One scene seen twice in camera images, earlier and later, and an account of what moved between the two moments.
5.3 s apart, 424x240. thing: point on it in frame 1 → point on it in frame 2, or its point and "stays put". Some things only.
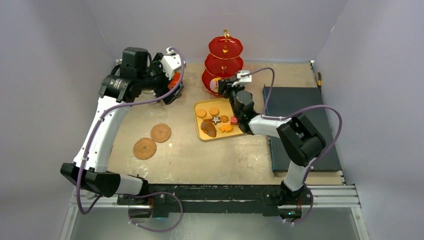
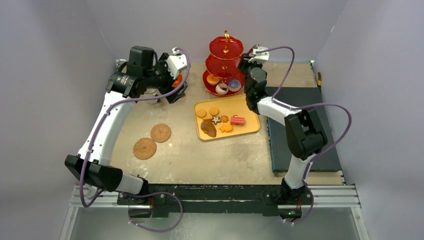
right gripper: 226,88 → 245,63
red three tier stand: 223,60 stays put
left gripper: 157,66 stays put
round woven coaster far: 160,133 stays put
